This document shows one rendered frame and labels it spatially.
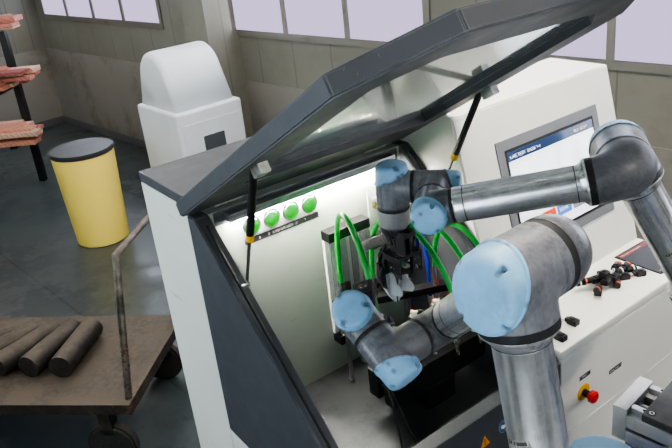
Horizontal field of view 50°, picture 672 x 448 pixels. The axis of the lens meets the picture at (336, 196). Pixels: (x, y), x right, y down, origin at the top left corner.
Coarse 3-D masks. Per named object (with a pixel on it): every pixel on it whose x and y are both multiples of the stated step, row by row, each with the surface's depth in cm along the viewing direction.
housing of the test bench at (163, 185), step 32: (192, 160) 198; (160, 192) 186; (160, 224) 194; (160, 256) 202; (192, 256) 181; (192, 288) 189; (192, 320) 197; (192, 352) 206; (192, 384) 216; (224, 416) 201
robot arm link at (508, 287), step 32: (544, 224) 99; (480, 256) 94; (512, 256) 93; (544, 256) 95; (576, 256) 98; (480, 288) 94; (512, 288) 91; (544, 288) 94; (480, 320) 96; (512, 320) 92; (544, 320) 94; (512, 352) 97; (544, 352) 97; (512, 384) 99; (544, 384) 98; (512, 416) 101; (544, 416) 99
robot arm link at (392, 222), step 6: (408, 210) 164; (378, 216) 165; (384, 216) 163; (390, 216) 162; (396, 216) 162; (402, 216) 162; (408, 216) 164; (378, 222) 166; (384, 222) 163; (390, 222) 163; (396, 222) 162; (402, 222) 163; (408, 222) 164; (384, 228) 164; (390, 228) 163; (396, 228) 163; (402, 228) 164
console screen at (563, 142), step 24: (576, 120) 220; (504, 144) 202; (528, 144) 208; (552, 144) 214; (576, 144) 220; (504, 168) 203; (528, 168) 208; (552, 168) 214; (528, 216) 208; (576, 216) 221; (600, 216) 227
